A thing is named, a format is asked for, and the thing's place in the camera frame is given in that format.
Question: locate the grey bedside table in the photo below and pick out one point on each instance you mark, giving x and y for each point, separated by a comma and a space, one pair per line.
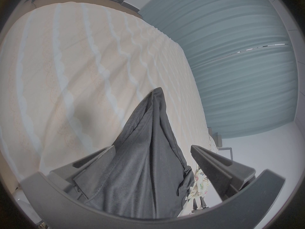
218, 137

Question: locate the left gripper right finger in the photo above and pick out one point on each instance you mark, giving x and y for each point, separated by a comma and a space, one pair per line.
238, 173

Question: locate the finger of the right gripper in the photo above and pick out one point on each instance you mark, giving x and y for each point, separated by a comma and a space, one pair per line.
195, 205
204, 204

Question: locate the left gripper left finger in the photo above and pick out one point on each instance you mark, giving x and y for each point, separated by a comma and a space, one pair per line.
62, 175

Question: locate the black T-shirt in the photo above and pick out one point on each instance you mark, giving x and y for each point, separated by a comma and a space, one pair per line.
143, 163

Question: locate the blue-green curtain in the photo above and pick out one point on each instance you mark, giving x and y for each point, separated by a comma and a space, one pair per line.
214, 13
238, 92

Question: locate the white printed pillow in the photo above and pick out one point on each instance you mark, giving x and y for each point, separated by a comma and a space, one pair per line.
212, 142

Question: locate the white printed garment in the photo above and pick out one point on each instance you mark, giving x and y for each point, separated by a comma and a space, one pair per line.
200, 180

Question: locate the bed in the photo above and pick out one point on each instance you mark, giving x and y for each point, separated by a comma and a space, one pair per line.
71, 68

